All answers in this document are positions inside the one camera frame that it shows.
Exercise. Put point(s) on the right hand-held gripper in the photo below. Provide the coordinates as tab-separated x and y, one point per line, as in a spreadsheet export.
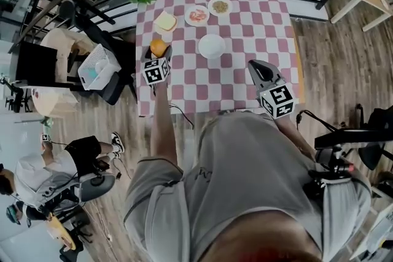
277	99

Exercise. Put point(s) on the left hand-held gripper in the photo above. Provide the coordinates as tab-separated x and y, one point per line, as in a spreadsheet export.
156	70

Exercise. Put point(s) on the person's right forearm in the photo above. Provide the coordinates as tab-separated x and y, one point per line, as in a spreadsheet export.
291	135

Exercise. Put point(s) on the person's left forearm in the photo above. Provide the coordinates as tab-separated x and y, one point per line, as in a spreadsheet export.
162	125

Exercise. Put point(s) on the small white plate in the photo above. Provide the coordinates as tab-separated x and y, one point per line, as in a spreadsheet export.
220	13
197	23

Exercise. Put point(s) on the bread slice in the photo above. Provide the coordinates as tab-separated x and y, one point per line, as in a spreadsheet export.
165	21

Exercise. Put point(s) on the wooden table with white legs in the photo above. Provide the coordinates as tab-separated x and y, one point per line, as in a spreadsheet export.
302	76

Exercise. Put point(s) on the pink white checkered tablecloth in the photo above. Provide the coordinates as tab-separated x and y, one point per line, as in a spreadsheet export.
239	40

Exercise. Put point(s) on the sliced red food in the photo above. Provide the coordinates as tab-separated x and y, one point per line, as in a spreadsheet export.
198	16

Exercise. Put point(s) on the black stool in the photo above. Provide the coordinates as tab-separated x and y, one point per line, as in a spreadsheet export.
113	92

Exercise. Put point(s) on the white plastic basket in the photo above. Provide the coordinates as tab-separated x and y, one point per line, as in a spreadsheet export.
98	70

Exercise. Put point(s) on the green brown chopped food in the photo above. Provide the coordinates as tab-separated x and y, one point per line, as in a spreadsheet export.
221	6

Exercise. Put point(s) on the beige armchair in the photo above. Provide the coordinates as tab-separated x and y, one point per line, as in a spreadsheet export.
61	40

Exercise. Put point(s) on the person's grey shirt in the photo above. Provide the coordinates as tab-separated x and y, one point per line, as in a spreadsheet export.
245	178

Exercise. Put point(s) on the beige work table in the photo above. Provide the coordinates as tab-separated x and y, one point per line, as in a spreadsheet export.
52	102

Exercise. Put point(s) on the black board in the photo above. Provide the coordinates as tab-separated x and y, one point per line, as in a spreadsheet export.
37	63

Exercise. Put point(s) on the black office chair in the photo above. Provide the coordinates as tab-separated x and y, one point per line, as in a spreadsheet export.
380	119

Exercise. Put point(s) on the grey round chair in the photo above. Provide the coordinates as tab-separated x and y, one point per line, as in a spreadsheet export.
98	187

